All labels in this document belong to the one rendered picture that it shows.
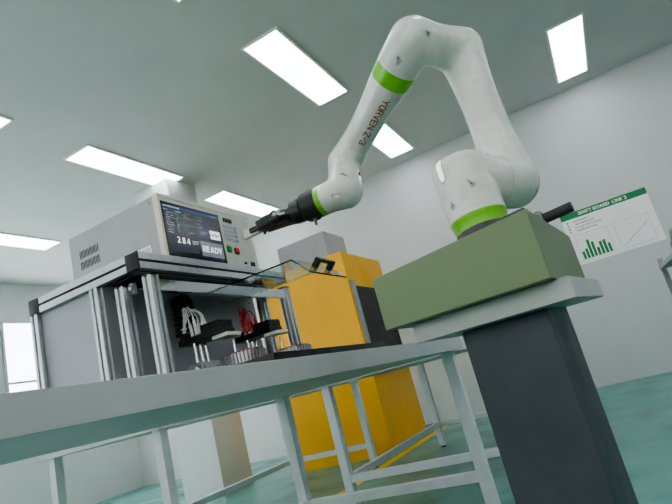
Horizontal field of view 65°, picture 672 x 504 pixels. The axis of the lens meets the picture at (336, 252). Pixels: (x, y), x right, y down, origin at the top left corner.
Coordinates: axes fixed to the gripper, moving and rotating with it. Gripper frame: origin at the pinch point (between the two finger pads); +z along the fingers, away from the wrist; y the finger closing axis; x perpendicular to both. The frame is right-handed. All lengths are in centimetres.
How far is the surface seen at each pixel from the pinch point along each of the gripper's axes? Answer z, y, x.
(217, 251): 10.0, -6.6, -4.0
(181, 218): 9.9, -20.3, 4.9
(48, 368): 47, -41, -29
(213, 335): 3.6, -24.2, -32.4
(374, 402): 124, 326, -74
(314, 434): 194, 326, -89
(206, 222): 10.0, -9.0, 5.6
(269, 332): 2.4, 0.5, -32.6
